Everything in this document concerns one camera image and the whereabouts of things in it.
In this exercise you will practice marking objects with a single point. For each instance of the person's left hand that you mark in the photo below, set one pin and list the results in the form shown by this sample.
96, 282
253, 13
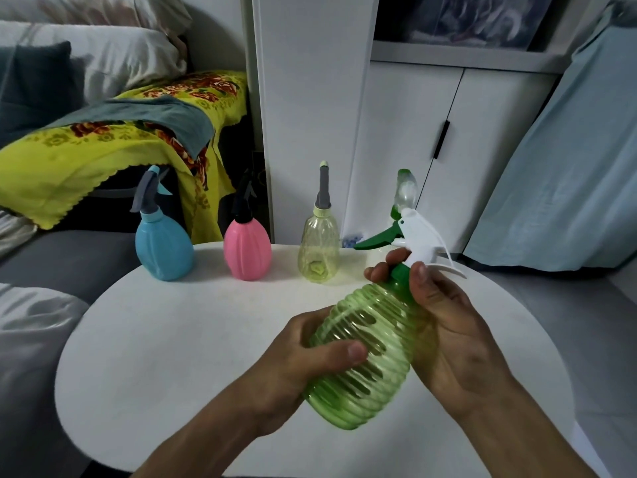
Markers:
293, 378

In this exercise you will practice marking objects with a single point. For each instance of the person's right hand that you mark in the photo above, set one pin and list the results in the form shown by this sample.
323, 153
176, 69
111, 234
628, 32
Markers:
448, 343

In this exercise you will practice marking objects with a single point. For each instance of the bright green clear bottle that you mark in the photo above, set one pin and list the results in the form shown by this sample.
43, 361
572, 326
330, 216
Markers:
363, 353

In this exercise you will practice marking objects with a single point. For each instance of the white green sprayer head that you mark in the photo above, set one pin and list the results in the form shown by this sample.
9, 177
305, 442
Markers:
418, 241

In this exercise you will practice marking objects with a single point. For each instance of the yellow-green clear bottle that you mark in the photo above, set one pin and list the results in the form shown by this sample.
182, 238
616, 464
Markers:
318, 253

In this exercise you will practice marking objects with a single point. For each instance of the pink plastic bottle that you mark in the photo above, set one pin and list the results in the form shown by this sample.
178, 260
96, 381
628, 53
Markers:
247, 251

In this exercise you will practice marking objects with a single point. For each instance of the clear green sprayer head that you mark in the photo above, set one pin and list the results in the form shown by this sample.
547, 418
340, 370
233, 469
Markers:
405, 194

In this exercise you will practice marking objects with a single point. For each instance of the black sprayer head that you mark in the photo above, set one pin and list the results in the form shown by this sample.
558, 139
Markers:
244, 204

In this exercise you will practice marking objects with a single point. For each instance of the blue plastic bottle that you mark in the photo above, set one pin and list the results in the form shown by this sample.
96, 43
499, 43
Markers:
164, 248

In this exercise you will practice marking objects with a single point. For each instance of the grey light-green sprayer head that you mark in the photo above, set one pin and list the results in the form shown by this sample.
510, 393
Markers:
323, 189

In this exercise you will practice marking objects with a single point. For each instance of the grey blue sprayer head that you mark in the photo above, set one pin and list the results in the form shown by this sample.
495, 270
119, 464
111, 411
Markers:
148, 194

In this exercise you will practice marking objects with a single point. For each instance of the small blue-white packet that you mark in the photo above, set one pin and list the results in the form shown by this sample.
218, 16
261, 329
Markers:
352, 240

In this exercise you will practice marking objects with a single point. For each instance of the light blue cloth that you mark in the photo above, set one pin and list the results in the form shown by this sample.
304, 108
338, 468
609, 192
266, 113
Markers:
562, 179

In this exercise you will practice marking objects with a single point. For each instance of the black speaker box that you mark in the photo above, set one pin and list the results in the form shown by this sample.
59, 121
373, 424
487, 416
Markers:
260, 166

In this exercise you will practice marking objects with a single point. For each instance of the black bedside cabinet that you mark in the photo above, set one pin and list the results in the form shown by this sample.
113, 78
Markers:
119, 204

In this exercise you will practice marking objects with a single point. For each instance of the grey mattress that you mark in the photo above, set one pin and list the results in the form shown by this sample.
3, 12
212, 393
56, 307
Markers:
69, 261

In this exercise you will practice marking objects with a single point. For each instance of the white wardrobe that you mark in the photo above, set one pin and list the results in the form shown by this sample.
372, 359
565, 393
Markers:
313, 119

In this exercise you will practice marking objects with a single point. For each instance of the grey patterned bedsheet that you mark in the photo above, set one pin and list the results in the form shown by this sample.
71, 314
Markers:
30, 363

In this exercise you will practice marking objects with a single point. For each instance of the grey-blue towel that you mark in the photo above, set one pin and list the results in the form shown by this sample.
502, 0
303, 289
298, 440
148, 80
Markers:
169, 119

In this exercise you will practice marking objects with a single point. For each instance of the yellow floral blanket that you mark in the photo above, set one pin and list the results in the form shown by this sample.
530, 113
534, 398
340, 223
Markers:
64, 164

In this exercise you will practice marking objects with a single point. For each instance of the plastic-wrapped patterned quilt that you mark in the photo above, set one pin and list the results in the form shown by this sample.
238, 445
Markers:
468, 19

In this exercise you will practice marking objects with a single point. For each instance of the white pillow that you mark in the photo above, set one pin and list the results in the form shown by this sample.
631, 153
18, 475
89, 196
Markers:
124, 54

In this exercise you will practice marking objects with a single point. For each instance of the dark blue cushion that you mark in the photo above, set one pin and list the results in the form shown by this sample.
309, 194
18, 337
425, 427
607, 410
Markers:
35, 92

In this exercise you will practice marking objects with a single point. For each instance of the faded floral pillow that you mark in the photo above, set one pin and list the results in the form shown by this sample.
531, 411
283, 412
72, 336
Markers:
114, 9

